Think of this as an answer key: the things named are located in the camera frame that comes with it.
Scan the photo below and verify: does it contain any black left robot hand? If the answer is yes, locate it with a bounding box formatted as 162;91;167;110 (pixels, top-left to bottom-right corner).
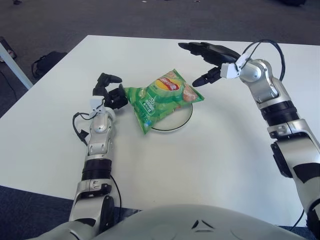
92;72;129;111

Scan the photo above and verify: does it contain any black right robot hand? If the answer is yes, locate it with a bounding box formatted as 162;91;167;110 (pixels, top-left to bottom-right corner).
177;41;241;88

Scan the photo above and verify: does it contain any green potato chips bag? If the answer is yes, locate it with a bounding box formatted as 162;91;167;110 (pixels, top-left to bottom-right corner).
123;69;205;136

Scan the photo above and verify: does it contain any white plate with black rim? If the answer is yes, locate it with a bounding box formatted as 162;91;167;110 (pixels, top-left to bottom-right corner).
149;102;194;133

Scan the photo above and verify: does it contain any white right wrist connector block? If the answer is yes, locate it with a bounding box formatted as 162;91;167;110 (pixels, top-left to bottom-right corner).
220;53;251;79

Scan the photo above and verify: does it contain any white wrist connector block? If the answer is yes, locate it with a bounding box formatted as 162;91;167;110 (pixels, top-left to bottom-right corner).
90;98;105;117
220;53;251;79

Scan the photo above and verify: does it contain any white left wrist connector block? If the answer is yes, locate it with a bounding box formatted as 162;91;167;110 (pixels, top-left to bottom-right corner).
90;98;105;117

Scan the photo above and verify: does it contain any black backpack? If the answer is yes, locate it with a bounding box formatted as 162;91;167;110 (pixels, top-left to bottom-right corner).
31;51;68;79

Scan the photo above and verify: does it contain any dark shoe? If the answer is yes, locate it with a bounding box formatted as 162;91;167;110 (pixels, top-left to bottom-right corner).
0;36;18;60

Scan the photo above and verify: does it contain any grey robot torso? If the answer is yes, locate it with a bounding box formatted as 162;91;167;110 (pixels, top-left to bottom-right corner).
92;203;308;240

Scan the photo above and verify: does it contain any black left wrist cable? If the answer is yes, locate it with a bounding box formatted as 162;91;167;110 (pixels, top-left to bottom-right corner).
72;111;92;147

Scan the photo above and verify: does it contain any black left elbow cable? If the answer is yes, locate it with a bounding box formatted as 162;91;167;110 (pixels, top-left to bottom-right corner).
109;174;123;210

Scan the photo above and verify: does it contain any white table leg frame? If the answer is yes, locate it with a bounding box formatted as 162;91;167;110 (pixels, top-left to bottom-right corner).
0;39;34;90

